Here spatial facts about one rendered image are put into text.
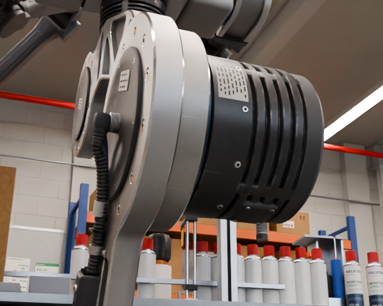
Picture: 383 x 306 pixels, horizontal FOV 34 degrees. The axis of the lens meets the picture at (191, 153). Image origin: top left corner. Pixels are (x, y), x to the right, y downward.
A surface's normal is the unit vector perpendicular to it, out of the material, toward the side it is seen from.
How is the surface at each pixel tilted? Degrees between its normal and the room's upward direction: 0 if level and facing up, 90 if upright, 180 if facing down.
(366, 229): 90
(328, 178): 90
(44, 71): 180
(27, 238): 90
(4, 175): 90
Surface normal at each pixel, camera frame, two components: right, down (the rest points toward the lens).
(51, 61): 0.00, 0.92
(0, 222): 0.29, -0.37
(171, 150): 0.28, 0.23
